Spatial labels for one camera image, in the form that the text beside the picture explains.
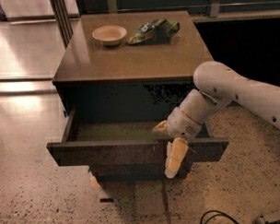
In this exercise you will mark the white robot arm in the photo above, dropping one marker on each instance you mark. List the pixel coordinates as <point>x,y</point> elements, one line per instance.
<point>216,86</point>

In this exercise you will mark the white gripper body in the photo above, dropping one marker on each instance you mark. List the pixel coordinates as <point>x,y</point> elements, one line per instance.
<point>182,123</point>

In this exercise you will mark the dark brown drawer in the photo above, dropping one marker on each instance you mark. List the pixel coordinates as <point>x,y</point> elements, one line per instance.
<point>108,144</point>
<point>128,172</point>

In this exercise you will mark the green chip bag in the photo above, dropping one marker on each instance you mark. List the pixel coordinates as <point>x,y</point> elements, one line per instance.
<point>158,31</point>

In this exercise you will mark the white power strip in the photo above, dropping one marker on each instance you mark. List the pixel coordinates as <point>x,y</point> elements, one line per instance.
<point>268,218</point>

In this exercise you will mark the dark brown drawer cabinet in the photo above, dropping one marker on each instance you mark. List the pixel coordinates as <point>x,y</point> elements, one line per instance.
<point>126,83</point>

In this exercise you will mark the white ceramic bowl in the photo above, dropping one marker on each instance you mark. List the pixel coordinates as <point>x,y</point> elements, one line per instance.
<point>109,35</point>

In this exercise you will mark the metal railing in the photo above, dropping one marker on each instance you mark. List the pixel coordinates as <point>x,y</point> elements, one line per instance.
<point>194,7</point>

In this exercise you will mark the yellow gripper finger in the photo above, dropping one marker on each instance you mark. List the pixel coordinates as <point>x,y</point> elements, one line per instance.
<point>161,128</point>
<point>176,152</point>

